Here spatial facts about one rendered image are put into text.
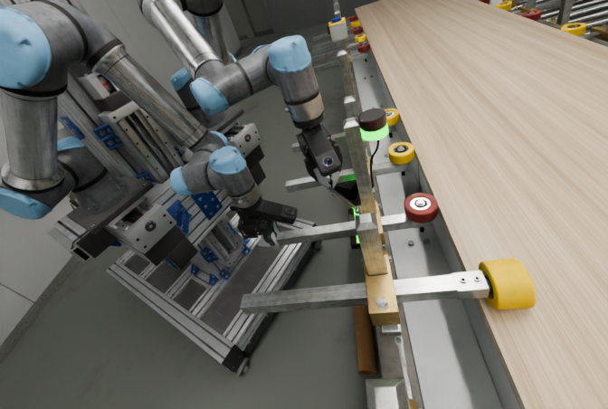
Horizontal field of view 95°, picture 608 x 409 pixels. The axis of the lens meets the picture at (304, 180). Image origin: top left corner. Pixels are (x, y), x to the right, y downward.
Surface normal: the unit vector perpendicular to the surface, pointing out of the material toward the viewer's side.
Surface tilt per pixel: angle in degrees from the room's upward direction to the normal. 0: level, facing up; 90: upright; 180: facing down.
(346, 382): 0
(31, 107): 115
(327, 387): 0
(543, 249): 0
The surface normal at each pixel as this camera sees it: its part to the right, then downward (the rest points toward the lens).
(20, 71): 0.03, 0.55
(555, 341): -0.29, -0.75
